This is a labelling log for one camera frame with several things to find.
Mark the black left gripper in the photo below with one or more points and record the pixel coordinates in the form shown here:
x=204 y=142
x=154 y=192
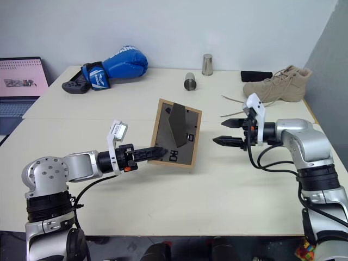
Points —
x=123 y=157

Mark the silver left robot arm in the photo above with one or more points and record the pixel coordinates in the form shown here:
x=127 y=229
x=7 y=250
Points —
x=54 y=170

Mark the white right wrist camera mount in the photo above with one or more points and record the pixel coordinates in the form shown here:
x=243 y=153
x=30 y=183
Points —
x=258 y=108

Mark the wooden picture frame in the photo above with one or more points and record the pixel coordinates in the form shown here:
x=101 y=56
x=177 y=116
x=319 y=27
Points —
x=174 y=130

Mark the dark rounded shape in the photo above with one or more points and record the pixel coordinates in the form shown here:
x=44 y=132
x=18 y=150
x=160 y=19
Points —
x=221 y=250
x=157 y=253

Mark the short steel cup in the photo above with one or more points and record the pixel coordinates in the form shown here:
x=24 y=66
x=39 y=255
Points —
x=189 y=81

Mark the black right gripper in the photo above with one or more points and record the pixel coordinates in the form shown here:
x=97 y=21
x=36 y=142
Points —
x=251 y=134

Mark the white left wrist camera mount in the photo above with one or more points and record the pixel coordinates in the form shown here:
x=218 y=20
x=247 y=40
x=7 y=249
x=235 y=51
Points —
x=117 y=130

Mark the black rolled cloth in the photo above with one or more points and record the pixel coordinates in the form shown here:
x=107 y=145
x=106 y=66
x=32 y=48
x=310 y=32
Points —
x=255 y=76

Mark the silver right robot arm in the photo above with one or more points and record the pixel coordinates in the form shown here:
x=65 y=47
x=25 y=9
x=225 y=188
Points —
x=310 y=141

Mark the blue boxing glove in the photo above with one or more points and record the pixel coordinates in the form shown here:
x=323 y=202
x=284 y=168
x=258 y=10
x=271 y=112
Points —
x=122 y=63

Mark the tall steel cup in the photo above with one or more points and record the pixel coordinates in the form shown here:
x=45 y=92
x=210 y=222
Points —
x=207 y=65

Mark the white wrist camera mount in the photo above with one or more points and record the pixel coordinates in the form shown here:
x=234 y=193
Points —
x=117 y=130
x=258 y=108

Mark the colourful puzzle cube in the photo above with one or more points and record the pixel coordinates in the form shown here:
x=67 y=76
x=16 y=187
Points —
x=305 y=251

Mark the black game controller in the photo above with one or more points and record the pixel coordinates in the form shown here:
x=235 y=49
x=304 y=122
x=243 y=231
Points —
x=73 y=85

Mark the open laptop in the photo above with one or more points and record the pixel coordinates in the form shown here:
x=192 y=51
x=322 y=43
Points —
x=19 y=81

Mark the tan lace-up boot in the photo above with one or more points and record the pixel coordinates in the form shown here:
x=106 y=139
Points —
x=282 y=87

